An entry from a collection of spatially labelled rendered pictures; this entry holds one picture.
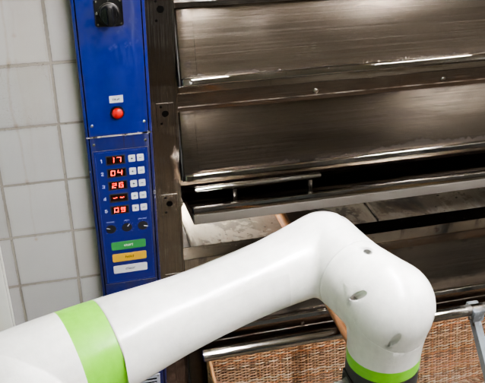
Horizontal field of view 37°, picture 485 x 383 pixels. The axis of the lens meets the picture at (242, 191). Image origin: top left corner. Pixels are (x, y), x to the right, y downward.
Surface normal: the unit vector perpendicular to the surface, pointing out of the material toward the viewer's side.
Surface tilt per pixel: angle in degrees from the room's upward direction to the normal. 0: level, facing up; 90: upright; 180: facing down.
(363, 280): 40
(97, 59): 90
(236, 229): 0
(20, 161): 90
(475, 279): 70
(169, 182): 90
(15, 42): 90
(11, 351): 12
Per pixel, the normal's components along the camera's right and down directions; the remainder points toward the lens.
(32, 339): 0.05, -0.79
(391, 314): -0.14, 0.09
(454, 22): 0.24, 0.18
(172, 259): 0.25, 0.50
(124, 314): 0.22, -0.67
